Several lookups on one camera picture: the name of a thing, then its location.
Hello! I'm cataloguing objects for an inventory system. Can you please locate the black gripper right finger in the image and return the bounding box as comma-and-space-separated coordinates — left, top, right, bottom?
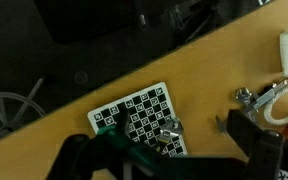
226, 109, 286, 180

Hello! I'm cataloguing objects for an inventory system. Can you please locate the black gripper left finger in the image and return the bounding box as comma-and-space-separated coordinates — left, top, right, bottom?
46, 106, 132, 180

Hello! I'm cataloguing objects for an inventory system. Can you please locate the small silver metal tool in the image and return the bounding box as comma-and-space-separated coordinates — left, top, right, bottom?
158, 116, 185, 143

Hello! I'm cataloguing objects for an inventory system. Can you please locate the green clamp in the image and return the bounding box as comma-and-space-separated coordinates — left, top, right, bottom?
97, 126, 160, 168

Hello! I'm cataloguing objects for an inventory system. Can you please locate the silver wing nut clamp piece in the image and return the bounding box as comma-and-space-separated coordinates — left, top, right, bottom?
235, 86, 254, 107

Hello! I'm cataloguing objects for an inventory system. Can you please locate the black white checkerboard calibration board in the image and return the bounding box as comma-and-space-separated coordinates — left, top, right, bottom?
87, 81, 189, 158

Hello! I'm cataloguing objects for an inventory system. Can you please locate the office chair with grey base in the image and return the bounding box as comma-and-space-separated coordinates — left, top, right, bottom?
0, 77, 48, 143

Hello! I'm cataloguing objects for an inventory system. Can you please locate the white rope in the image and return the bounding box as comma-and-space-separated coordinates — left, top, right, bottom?
263, 75, 288, 127

